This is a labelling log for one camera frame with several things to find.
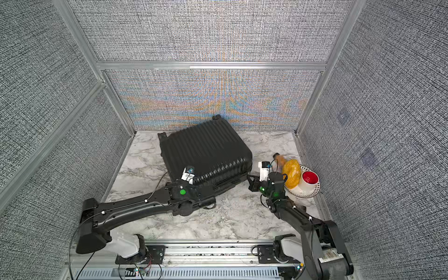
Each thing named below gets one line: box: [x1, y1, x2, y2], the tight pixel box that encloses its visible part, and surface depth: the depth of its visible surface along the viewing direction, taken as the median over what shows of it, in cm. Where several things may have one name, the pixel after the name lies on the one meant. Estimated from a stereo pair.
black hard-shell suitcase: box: [157, 114, 253, 195], surface depth 87 cm
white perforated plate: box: [284, 165, 321, 199], surface depth 92 cm
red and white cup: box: [300, 170, 320, 194], surface depth 91 cm
